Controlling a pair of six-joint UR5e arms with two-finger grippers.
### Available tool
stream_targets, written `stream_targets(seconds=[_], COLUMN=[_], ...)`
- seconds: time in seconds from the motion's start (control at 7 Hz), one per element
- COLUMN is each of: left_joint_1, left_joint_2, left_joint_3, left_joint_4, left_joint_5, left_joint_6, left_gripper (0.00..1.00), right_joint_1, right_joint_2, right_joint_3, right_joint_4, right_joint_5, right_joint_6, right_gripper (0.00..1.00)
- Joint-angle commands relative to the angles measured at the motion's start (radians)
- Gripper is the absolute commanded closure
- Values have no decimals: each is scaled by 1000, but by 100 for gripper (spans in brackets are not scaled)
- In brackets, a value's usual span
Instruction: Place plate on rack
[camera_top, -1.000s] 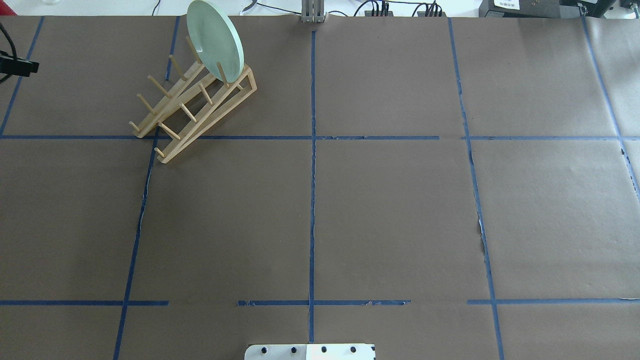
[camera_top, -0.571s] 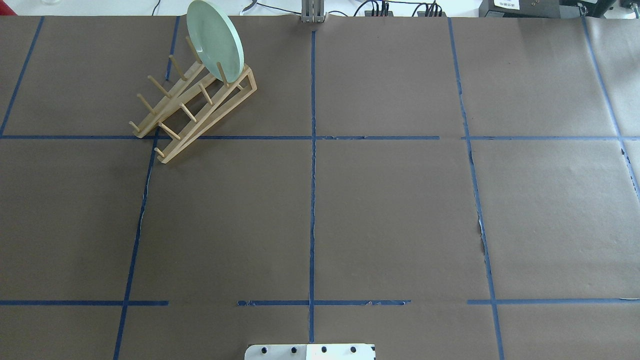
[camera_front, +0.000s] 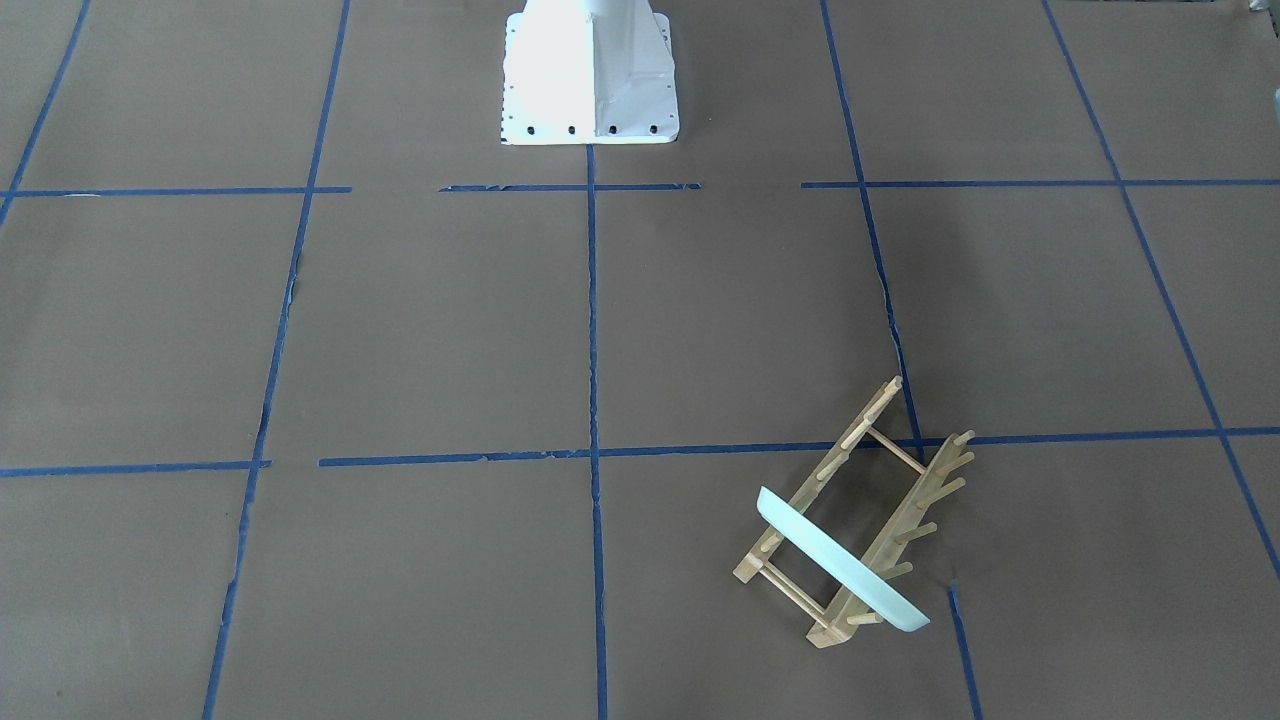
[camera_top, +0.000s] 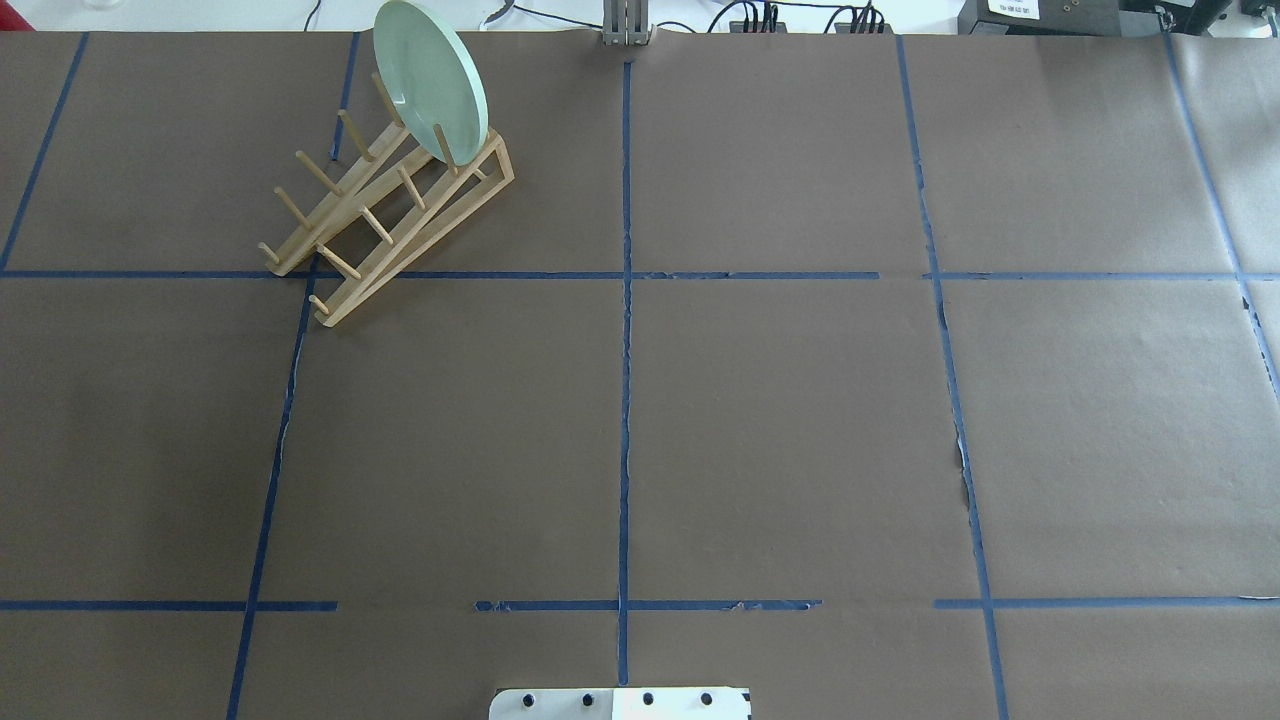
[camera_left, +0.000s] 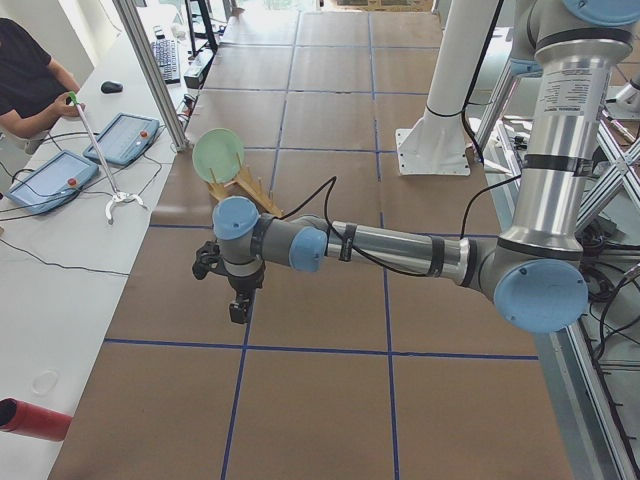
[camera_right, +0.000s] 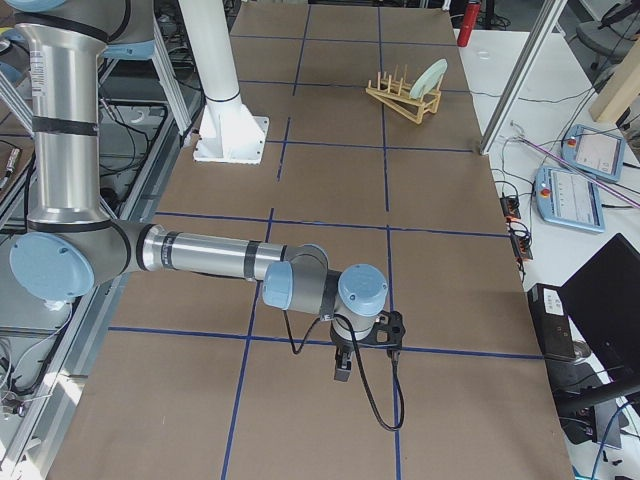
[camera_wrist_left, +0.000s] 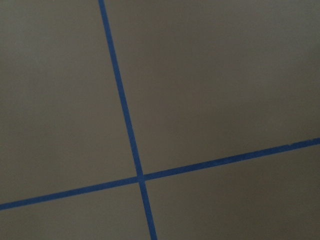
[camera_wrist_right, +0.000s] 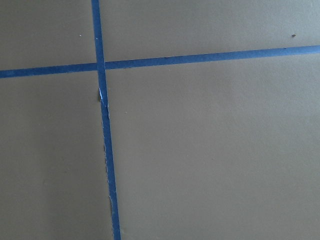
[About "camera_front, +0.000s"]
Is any wooden plate rack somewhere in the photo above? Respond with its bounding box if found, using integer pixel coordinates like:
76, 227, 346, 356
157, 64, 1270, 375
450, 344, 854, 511
733, 375, 975, 650

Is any mint green plate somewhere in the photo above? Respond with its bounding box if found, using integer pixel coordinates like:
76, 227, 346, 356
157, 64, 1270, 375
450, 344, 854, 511
756, 487, 931, 632

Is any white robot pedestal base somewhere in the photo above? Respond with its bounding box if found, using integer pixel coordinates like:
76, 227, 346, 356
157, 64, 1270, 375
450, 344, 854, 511
500, 1, 681, 146

